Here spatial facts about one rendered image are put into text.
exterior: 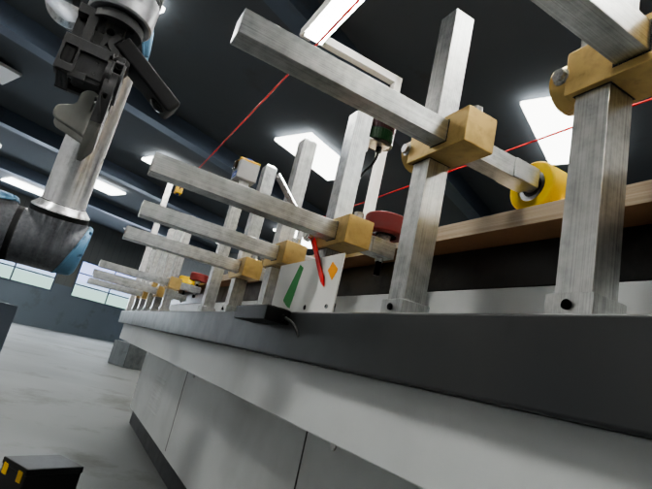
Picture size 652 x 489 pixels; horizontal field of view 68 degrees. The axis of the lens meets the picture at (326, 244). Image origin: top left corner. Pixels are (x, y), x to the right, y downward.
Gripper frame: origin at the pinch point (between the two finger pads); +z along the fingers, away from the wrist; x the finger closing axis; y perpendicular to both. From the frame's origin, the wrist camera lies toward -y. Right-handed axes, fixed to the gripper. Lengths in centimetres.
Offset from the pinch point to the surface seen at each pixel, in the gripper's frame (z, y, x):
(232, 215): -20, -41, -78
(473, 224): -6, -56, 16
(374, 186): -87, -137, -160
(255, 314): 14.4, -33.1, -10.1
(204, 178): -2.2, -15.7, 1.4
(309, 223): -1.3, -34.2, 1.4
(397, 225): -5.9, -49.5, 3.9
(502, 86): -252, -276, -215
